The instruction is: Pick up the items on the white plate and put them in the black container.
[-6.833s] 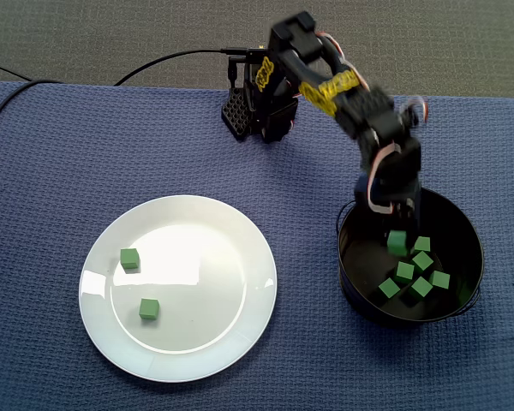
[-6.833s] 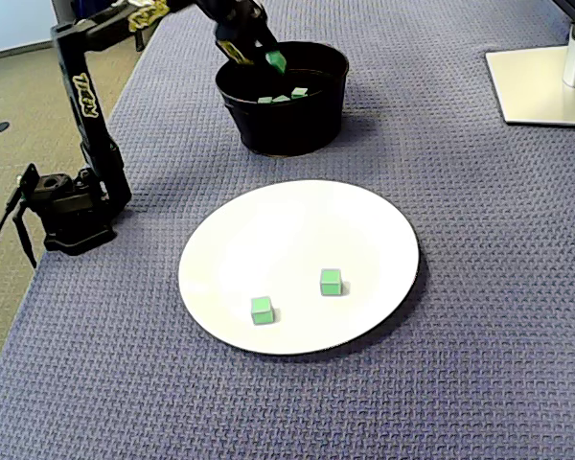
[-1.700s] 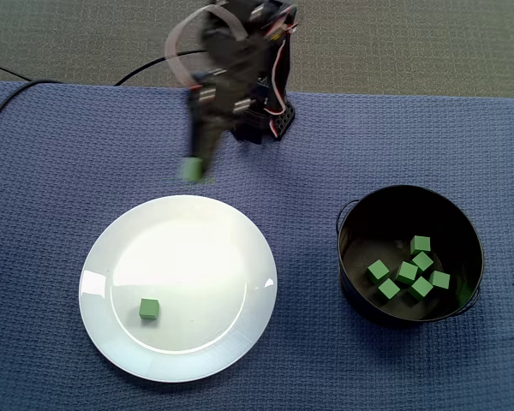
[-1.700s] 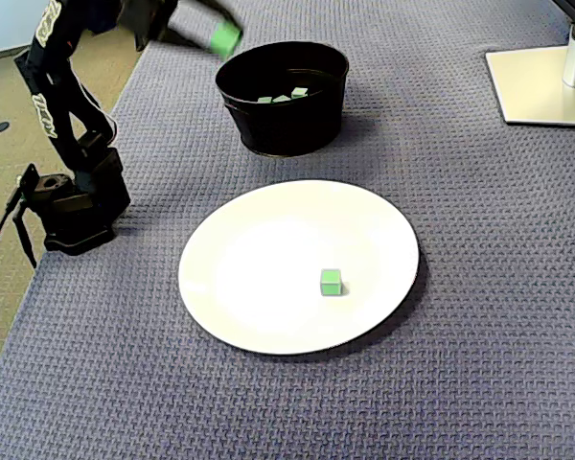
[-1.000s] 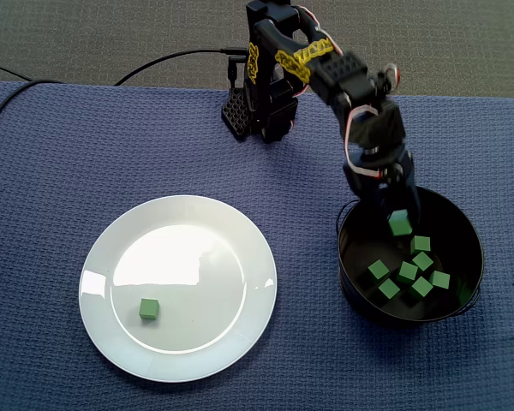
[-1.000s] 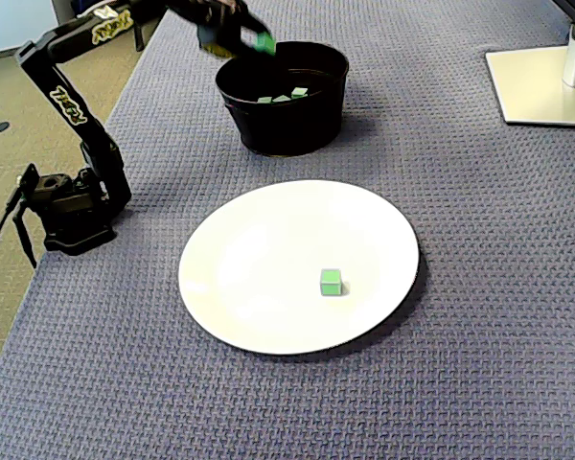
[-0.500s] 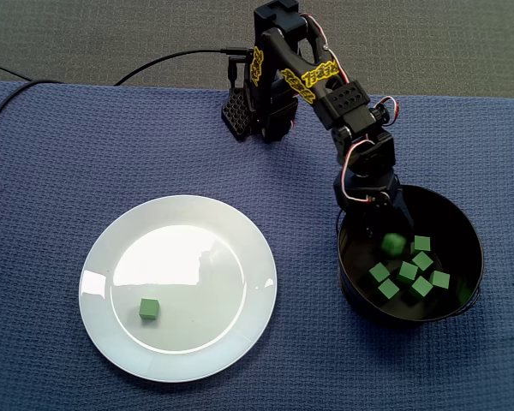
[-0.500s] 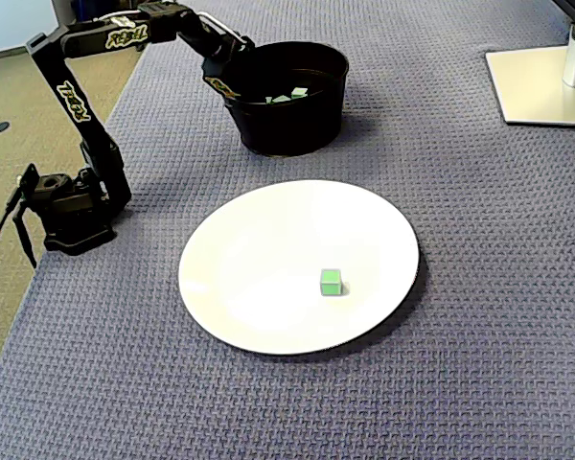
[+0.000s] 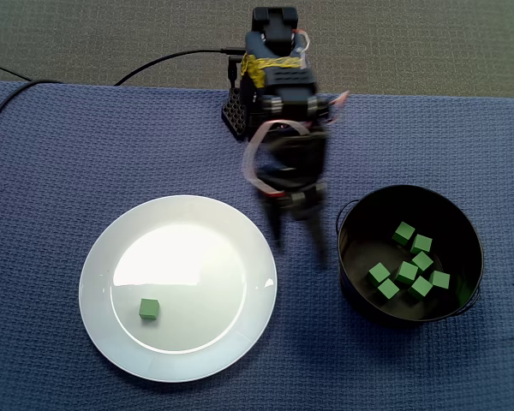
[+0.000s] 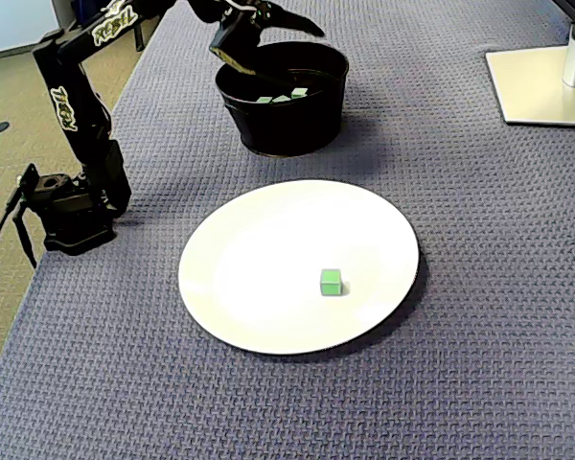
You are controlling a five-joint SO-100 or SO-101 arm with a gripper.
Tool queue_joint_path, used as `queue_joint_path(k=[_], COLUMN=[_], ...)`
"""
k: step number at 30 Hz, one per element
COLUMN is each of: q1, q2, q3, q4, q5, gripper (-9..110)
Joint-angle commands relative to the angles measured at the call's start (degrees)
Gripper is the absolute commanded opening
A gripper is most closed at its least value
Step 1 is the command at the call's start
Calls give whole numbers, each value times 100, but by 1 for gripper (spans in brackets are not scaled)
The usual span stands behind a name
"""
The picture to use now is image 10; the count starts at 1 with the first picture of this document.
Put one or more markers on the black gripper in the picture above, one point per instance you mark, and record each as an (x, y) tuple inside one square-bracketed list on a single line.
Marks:
[(260, 20)]

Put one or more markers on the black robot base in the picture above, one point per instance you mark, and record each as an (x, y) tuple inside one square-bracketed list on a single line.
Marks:
[(72, 220)]

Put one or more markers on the white round plate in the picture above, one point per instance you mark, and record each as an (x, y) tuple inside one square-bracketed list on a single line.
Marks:
[(268, 268)]

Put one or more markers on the black metal bucket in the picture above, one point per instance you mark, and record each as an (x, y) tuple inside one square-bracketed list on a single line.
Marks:
[(287, 129)]

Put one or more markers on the blue background object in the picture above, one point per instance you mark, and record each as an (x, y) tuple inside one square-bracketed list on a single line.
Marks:
[(81, 7)]

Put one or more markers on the white monitor stand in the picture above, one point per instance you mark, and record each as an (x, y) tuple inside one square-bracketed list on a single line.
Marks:
[(532, 86)]

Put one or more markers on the dark round floor outlet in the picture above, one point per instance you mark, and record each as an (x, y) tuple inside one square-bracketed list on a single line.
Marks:
[(1, 127)]

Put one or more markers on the blue textured table mat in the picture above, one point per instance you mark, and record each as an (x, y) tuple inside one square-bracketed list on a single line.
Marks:
[(460, 335)]

